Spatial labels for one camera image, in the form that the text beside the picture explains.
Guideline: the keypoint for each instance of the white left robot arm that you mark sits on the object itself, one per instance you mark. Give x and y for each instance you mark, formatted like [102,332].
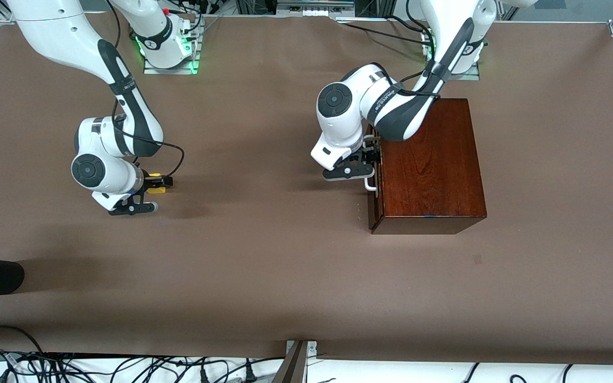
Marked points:
[391,106]

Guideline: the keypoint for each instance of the dark metal profile bar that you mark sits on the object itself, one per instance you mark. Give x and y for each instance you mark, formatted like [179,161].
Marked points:
[291,367]

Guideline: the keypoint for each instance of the yellow wooden block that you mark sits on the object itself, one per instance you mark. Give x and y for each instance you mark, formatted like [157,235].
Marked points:
[160,190]

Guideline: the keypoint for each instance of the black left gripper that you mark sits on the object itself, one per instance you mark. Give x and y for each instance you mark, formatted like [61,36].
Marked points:
[368,155]

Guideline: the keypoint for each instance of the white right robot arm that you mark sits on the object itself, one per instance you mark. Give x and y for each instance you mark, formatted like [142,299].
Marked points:
[56,32]

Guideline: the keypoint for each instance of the grey power strip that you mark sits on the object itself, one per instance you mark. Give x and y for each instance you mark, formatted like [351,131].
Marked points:
[314,7]

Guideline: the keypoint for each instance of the dark brown wooden cabinet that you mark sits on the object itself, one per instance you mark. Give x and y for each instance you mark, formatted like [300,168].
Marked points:
[434,175]

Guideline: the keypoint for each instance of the grey metal bracket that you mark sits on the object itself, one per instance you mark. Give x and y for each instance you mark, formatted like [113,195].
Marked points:
[311,348]

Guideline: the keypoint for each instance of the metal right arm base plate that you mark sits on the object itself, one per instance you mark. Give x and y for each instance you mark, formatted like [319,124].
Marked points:
[195,53]

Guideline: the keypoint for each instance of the brown table cover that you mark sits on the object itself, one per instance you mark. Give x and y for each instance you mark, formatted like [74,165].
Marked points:
[232,266]

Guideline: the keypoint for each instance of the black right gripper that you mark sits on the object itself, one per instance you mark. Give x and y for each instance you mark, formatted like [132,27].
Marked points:
[149,183]

